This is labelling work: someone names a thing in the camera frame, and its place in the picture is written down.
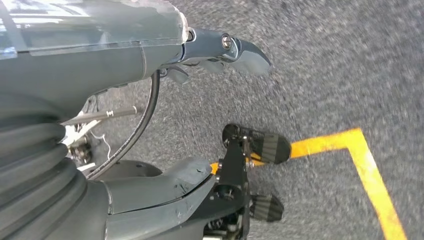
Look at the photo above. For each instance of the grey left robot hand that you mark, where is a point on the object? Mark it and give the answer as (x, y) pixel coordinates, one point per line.
(82, 66)

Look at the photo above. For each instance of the yellow floor tape line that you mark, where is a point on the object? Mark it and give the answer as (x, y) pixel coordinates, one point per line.
(331, 140)

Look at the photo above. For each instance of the black ribbed robot foot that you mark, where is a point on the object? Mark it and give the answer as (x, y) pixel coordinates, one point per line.
(266, 208)
(271, 147)

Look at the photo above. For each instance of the white metal bracket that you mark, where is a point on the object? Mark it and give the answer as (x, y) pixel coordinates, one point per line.
(74, 132)

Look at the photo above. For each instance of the dark metal rod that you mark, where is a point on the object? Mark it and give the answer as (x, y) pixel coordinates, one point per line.
(109, 114)

